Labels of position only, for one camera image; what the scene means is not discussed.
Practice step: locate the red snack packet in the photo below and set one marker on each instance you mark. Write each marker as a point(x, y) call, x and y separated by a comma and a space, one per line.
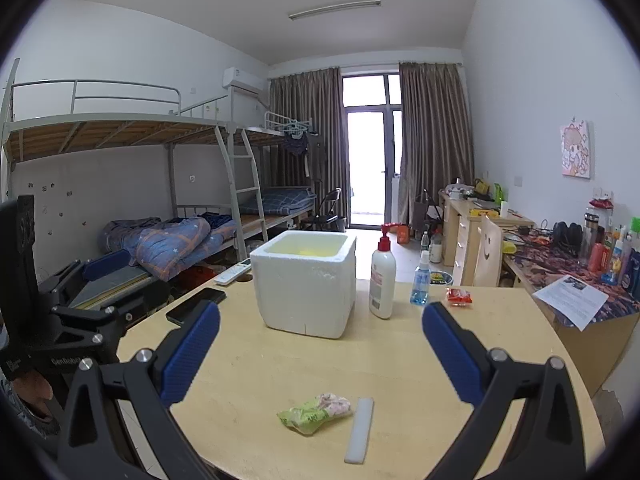
point(459, 296)

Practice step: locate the row of toiletry bottles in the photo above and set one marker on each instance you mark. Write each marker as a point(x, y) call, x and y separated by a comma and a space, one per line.
point(617, 255)

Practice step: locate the red bag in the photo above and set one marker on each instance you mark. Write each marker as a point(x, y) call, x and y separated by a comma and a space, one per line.
point(201, 276)

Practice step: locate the dark bag with tripod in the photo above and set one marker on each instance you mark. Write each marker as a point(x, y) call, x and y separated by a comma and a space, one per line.
point(425, 212)

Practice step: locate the wooden desk with drawers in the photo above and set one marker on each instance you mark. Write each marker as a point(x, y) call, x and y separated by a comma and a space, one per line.
point(462, 240)

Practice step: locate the printed paper sheet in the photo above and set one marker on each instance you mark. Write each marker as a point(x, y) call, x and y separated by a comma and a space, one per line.
point(572, 300)

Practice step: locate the dark grey blanket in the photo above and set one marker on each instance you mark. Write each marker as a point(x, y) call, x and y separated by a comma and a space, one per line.
point(125, 232)

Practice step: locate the ceiling tube light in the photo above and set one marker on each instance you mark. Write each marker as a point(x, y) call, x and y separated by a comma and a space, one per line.
point(335, 10)

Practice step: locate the green tissue packet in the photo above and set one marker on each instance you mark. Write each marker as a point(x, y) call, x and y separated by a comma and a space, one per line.
point(312, 415)

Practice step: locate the black headphones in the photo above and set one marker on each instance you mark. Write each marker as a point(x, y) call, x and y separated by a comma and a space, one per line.
point(567, 235)

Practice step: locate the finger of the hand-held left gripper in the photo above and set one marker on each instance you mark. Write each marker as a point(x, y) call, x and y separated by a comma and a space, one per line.
point(107, 262)
point(107, 321)

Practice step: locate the yellow flat box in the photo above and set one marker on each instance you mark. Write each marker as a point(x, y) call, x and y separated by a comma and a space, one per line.
point(484, 213)

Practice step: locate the clear water bottles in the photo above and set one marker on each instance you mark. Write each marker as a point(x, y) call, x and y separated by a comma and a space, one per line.
point(434, 250)

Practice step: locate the brown curtain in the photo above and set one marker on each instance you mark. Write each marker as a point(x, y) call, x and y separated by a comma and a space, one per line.
point(435, 135)
point(305, 105)

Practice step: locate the white red pump lotion bottle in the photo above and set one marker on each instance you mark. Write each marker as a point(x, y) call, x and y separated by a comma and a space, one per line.
point(382, 285)

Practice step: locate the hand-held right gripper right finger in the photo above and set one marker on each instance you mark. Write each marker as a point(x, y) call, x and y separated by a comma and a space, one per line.
point(452, 355)

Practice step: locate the small blue spray bottle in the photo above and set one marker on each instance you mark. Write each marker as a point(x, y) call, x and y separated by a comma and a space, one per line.
point(420, 287)

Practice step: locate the white remote control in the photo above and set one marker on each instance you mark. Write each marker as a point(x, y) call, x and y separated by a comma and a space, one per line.
point(232, 272)

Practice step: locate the blue orange plaid quilt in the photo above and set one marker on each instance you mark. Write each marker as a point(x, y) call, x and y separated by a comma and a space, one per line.
point(170, 245)

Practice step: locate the dark hanging clothes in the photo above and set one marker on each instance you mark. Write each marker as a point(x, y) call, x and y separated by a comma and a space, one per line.
point(296, 144)

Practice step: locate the white wall socket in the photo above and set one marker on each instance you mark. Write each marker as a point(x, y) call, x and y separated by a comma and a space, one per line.
point(602, 193)

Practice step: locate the pink cartoon wall picture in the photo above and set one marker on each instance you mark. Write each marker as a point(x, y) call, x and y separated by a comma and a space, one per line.
point(575, 150)

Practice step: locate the printed desk mat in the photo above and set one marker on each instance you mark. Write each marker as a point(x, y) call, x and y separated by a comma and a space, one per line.
point(540, 267)

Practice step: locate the white air conditioner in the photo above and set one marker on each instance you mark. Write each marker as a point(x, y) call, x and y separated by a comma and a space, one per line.
point(242, 80)

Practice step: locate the grey metal bunk bed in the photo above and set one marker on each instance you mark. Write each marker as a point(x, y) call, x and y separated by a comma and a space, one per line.
point(100, 132)
point(280, 137)

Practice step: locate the person's left hand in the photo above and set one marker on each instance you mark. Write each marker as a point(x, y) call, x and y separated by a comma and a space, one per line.
point(31, 391)

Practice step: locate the white foam box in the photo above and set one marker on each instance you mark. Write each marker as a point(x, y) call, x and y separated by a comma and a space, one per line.
point(300, 295)

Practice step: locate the white stair cabinet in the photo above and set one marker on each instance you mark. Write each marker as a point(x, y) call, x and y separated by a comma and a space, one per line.
point(240, 105)

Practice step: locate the trash bin with blue liner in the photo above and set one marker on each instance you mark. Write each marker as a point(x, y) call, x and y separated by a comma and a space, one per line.
point(441, 277)

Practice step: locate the black folding chair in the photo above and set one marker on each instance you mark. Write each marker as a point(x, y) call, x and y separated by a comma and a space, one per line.
point(325, 215)

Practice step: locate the white foam strip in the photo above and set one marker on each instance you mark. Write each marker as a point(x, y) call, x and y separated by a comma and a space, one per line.
point(360, 430)

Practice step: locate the clear thermos bottle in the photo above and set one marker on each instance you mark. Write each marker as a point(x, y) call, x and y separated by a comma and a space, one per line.
point(590, 235)

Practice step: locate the orange bag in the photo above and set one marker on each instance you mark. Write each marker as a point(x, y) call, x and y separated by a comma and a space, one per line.
point(404, 234)

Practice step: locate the wooden smiley face chair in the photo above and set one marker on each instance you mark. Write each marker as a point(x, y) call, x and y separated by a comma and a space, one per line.
point(487, 255)

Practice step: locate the black smartphone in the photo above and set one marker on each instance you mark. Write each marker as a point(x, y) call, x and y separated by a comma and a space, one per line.
point(195, 306)

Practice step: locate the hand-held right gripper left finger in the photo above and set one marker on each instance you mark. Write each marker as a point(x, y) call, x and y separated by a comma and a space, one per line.
point(190, 355)

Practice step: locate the green bag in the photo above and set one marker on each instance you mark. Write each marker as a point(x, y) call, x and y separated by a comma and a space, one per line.
point(498, 194)

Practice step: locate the blue checkered mattress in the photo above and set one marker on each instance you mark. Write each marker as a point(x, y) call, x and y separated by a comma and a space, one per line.
point(280, 200)

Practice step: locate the grey metal bed ladder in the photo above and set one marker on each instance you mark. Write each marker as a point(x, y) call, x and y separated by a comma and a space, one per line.
point(250, 190)

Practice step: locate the glass balcony door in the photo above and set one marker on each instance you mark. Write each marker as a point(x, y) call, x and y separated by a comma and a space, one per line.
point(372, 160)

